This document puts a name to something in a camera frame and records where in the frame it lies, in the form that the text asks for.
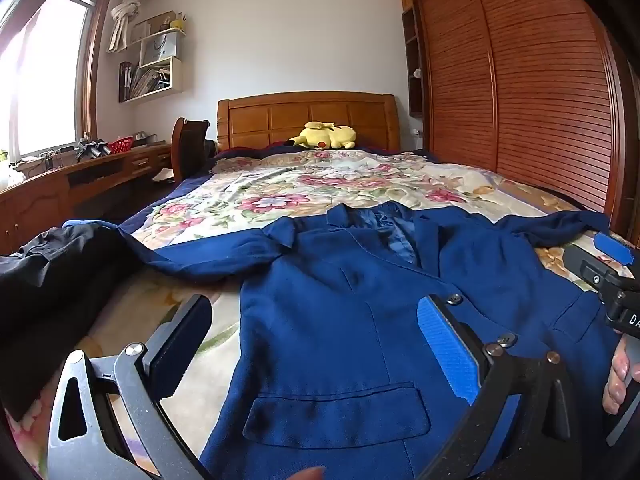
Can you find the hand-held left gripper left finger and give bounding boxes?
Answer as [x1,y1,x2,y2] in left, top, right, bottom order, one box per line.
[47,294,213,480]

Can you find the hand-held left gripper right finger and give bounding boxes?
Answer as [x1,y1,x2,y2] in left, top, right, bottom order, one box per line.
[416,294,583,480]

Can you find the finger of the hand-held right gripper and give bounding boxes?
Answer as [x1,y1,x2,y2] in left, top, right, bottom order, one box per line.
[594,231,636,267]
[562,244,628,297]

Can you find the blue suit jacket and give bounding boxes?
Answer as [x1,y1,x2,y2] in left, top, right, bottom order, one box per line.
[62,200,626,480]

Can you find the person's right hand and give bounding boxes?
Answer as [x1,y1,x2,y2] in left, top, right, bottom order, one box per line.
[602,332,636,416]

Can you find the person's left hand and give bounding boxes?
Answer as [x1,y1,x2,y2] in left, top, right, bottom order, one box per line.
[280,466,327,480]

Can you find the black cloth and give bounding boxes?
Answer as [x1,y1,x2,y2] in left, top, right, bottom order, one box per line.
[0,222,166,421]

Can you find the wooden slatted wardrobe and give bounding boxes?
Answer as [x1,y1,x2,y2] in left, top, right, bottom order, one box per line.
[396,0,636,241]

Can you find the floral blanket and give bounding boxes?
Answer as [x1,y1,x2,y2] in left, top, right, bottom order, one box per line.
[0,150,640,480]

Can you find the wooden chair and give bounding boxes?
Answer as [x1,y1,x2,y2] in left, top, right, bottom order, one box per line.
[171,117,216,186]

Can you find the wooden desk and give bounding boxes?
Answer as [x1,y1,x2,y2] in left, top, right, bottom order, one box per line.
[0,142,173,256]

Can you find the black metal tools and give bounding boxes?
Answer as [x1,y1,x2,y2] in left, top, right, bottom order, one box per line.
[75,137,110,161]

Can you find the yellow plush toy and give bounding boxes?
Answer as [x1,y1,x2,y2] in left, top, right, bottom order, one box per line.
[285,121,357,150]

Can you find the wooden bed headboard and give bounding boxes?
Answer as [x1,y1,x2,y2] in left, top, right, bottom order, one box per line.
[216,91,402,153]

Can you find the row of books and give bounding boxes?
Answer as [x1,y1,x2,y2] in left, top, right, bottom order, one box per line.
[120,62,171,101]

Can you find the white shopping bag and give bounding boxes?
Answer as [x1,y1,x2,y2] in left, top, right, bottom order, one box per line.
[140,30,180,66]

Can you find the window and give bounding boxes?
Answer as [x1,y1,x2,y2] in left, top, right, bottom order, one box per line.
[0,0,116,161]

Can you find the tied beige curtain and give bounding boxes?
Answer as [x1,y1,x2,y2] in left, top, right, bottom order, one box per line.
[107,0,151,53]

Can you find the white wall shelf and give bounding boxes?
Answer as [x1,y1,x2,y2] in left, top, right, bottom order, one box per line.
[118,10,186,104]

